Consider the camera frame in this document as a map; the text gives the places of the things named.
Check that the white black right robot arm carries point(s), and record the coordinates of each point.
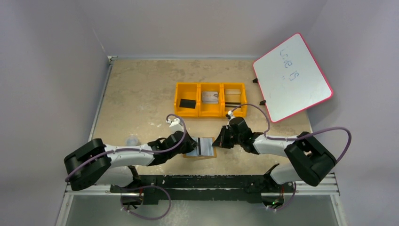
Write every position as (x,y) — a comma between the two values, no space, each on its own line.
(309,160)

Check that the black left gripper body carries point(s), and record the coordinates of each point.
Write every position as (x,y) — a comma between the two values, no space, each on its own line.
(190,144)

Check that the black card in bin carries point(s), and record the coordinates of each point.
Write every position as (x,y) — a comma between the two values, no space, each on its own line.
(187,103)

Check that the silver striped card middle bin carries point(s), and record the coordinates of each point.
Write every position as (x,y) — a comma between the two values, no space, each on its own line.
(210,97)

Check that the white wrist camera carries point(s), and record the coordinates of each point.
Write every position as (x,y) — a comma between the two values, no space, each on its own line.
(175,125)
(230,115)

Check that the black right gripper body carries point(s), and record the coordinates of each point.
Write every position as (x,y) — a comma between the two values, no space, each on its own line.
(226,137)

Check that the yellow plastic sorting bin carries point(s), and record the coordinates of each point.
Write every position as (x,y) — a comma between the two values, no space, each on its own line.
(200,99)

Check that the white board with pink frame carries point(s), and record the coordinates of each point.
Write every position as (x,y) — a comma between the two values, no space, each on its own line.
(290,79)

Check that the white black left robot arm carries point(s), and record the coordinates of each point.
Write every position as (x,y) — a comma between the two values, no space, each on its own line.
(88,163)

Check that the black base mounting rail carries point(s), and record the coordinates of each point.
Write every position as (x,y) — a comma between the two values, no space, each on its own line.
(253,189)

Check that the striped card in holder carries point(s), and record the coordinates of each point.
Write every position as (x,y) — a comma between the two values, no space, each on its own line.
(205,147)

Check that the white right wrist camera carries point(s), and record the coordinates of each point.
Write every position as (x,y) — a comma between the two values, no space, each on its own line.
(230,115)

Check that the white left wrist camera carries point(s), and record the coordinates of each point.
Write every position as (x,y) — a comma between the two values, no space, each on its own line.
(175,125)

